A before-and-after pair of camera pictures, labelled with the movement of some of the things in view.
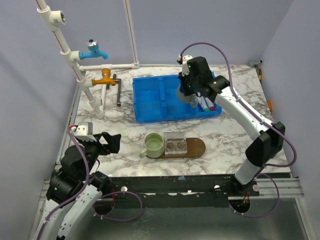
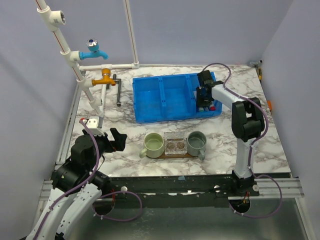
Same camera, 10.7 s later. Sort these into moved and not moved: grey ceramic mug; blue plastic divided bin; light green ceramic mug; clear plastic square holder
Moved: grey ceramic mug
Not moved: light green ceramic mug; clear plastic square holder; blue plastic divided bin
